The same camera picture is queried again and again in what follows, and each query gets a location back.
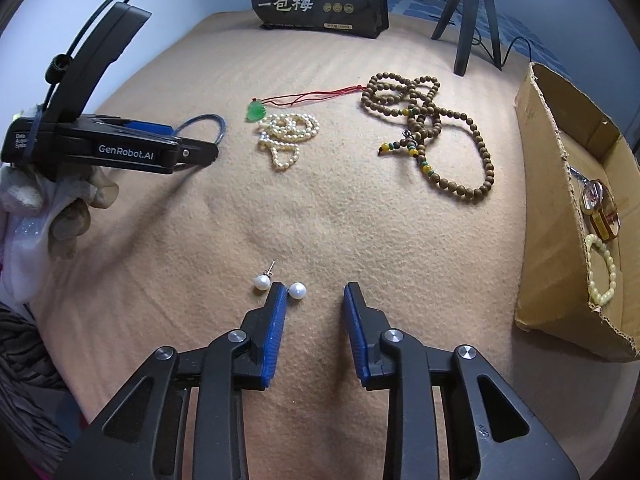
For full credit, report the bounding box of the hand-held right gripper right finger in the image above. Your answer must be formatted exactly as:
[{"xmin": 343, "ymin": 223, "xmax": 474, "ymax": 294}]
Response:
[{"xmin": 342, "ymin": 282, "xmax": 581, "ymax": 480}]

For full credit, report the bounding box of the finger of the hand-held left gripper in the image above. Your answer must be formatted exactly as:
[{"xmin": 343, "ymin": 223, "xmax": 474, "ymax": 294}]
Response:
[
  {"xmin": 172, "ymin": 139, "xmax": 220, "ymax": 171},
  {"xmin": 90, "ymin": 116, "xmax": 184, "ymax": 141}
]

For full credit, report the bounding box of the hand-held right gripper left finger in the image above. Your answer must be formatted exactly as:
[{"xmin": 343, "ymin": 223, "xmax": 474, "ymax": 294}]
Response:
[{"xmin": 55, "ymin": 282, "xmax": 290, "ymax": 480}]

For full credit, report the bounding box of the blue ring bangle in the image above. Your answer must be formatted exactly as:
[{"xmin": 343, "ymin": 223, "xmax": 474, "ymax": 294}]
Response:
[{"xmin": 172, "ymin": 114, "xmax": 226, "ymax": 146}]

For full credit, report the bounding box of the cardboard box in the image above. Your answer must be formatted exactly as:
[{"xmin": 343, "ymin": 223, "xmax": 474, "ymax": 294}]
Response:
[{"xmin": 513, "ymin": 61, "xmax": 640, "ymax": 364}]

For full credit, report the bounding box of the person's left forearm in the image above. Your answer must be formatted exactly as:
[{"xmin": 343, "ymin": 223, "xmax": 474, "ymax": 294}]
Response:
[{"xmin": 0, "ymin": 200, "xmax": 57, "ymax": 306}]

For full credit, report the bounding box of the person's left hand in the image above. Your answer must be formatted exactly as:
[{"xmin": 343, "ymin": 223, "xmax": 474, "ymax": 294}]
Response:
[{"xmin": 0, "ymin": 164, "xmax": 120, "ymax": 261}]

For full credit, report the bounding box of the tan blanket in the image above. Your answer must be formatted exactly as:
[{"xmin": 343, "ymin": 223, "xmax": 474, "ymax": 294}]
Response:
[{"xmin": 20, "ymin": 9, "xmax": 640, "ymax": 480}]

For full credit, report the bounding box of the dark grey striped cloth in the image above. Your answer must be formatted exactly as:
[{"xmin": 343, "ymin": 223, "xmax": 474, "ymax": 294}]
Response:
[{"xmin": 0, "ymin": 301, "xmax": 77, "ymax": 472}]

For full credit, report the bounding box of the black tripod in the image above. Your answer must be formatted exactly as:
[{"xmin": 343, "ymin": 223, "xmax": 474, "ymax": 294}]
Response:
[{"xmin": 430, "ymin": 0, "xmax": 503, "ymax": 76}]

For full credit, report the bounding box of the green jade pendant red cord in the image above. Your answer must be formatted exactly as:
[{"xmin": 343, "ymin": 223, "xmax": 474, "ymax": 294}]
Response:
[{"xmin": 246, "ymin": 83, "xmax": 369, "ymax": 124}]

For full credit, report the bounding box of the cream pearl necklace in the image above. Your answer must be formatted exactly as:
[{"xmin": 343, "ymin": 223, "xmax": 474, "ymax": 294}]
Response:
[{"xmin": 256, "ymin": 112, "xmax": 321, "ymax": 172}]

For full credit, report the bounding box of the brown wooden bead necklace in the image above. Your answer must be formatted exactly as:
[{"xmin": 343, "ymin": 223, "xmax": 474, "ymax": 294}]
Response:
[{"xmin": 360, "ymin": 72, "xmax": 494, "ymax": 205}]

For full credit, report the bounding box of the pale yellow bead bracelet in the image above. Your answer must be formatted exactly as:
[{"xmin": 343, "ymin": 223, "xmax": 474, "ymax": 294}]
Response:
[{"xmin": 584, "ymin": 233, "xmax": 619, "ymax": 309}]

